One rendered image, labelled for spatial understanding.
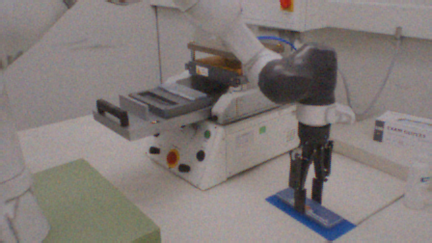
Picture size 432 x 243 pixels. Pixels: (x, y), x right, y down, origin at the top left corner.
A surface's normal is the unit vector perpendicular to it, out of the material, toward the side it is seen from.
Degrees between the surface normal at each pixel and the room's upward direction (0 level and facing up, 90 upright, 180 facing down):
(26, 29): 121
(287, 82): 89
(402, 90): 90
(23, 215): 80
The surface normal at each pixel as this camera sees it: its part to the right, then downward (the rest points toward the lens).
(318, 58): -0.07, 0.22
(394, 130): -0.67, 0.23
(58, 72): 0.60, 0.28
